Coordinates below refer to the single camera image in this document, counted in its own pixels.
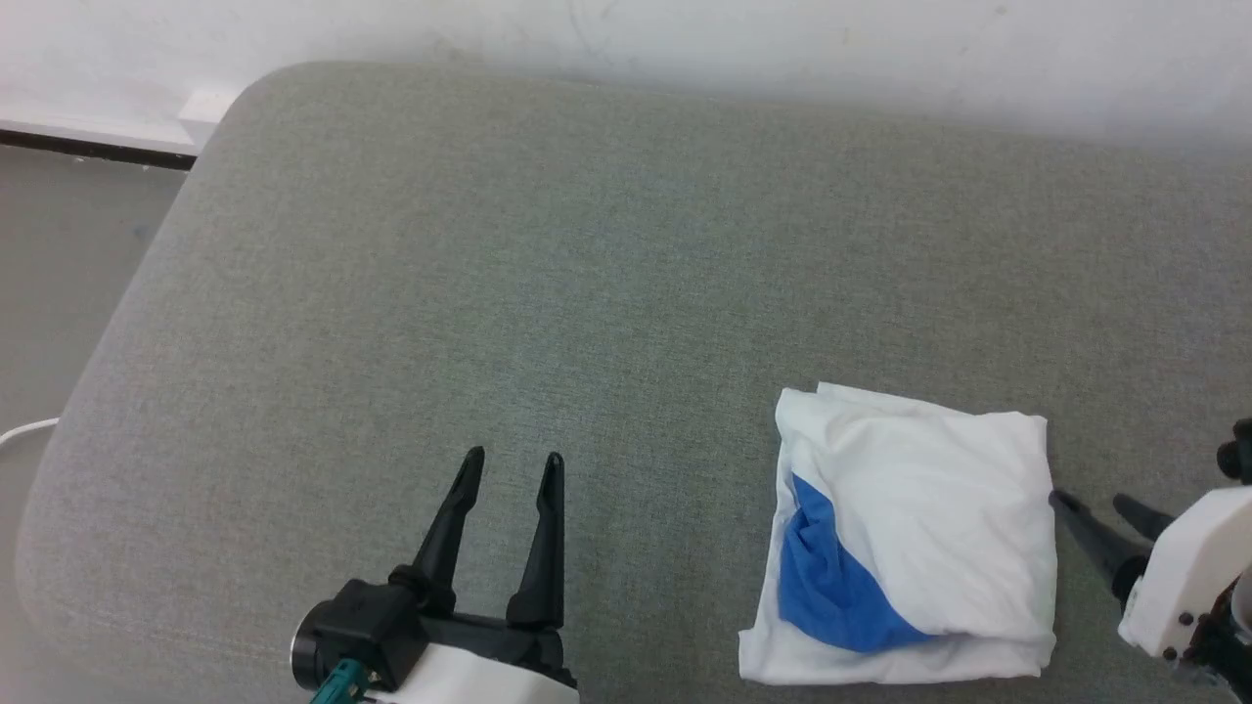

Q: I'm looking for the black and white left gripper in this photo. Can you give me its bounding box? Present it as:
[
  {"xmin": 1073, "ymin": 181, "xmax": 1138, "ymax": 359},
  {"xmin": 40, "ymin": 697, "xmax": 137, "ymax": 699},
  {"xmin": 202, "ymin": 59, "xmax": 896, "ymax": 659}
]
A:
[{"xmin": 362, "ymin": 447, "xmax": 581, "ymax": 704}]

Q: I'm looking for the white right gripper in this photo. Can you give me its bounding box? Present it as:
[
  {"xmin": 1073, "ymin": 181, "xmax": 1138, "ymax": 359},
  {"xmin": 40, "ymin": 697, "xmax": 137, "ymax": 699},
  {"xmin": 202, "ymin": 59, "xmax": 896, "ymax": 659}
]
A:
[{"xmin": 1048, "ymin": 485, "xmax": 1252, "ymax": 662}]

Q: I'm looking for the blue and white raglan shirt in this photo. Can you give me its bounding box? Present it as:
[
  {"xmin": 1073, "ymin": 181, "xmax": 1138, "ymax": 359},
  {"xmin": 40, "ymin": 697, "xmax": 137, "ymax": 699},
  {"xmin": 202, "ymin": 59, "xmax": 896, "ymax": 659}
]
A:
[{"xmin": 738, "ymin": 381, "xmax": 1060, "ymax": 685}]

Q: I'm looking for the dark baseboard strip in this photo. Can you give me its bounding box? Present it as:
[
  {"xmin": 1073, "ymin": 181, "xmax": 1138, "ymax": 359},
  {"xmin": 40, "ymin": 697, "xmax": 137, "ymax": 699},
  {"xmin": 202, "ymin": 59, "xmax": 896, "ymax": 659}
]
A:
[{"xmin": 0, "ymin": 125, "xmax": 199, "ymax": 173}]

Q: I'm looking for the teal plug camera cable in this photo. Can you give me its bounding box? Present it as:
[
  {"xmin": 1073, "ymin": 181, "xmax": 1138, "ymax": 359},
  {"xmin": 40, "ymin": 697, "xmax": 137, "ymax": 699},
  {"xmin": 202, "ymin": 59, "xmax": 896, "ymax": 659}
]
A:
[{"xmin": 306, "ymin": 659, "xmax": 379, "ymax": 704}]

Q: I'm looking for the white cable on floor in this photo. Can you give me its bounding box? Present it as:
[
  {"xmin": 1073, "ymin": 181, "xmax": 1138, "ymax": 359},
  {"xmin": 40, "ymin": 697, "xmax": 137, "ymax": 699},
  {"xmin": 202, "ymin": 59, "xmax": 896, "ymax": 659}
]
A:
[{"xmin": 0, "ymin": 417, "xmax": 62, "ymax": 452}]

